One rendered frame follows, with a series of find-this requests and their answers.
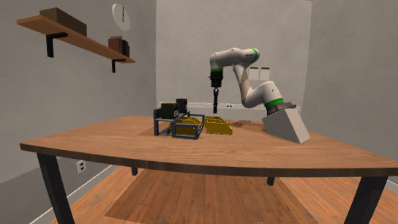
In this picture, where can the grey metal shelf rack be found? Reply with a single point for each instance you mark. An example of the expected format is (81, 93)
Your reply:
(157, 117)

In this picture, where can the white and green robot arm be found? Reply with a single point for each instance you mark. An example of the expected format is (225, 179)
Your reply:
(267, 93)

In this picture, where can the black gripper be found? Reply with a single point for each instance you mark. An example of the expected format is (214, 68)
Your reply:
(216, 84)

